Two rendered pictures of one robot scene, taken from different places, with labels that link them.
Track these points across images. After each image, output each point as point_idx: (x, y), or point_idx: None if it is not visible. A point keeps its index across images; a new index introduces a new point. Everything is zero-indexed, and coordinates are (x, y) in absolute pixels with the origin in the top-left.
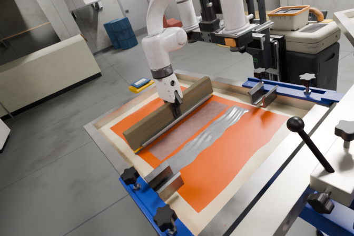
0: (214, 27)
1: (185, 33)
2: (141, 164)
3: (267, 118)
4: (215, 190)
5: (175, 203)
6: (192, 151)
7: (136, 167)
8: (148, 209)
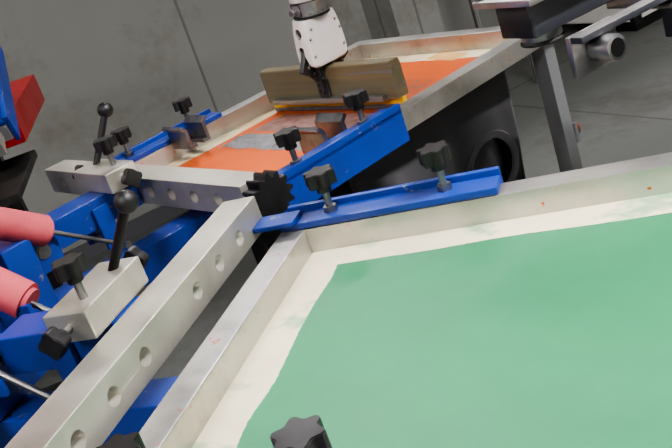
0: None
1: None
2: (254, 122)
3: None
4: None
5: (182, 160)
6: (253, 141)
7: (251, 121)
8: (158, 139)
